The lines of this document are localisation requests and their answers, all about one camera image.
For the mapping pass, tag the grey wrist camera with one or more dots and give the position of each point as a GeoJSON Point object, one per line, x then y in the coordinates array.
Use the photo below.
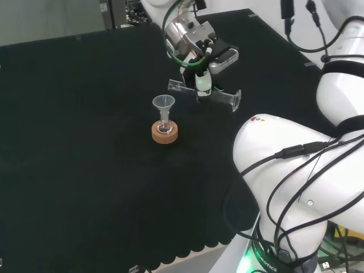
{"type": "Point", "coordinates": [224, 61]}

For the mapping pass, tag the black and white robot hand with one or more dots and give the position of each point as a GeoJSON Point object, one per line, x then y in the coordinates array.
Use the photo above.
{"type": "Point", "coordinates": [203, 84]}

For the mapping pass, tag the black cloth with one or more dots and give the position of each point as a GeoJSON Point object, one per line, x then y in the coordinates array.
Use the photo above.
{"type": "Point", "coordinates": [85, 170]}

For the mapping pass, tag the grey equipment rack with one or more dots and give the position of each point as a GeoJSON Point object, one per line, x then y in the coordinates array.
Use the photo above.
{"type": "Point", "coordinates": [128, 12]}

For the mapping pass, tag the clear plastic funnel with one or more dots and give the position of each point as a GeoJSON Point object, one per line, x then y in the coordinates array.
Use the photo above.
{"type": "Point", "coordinates": [164, 102]}

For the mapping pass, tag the round-bottom glass flask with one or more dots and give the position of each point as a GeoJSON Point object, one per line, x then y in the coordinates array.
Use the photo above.
{"type": "Point", "coordinates": [165, 129]}

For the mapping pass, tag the clear graduated cylinder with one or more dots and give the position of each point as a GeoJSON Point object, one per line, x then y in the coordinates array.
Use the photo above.
{"type": "Point", "coordinates": [221, 96]}

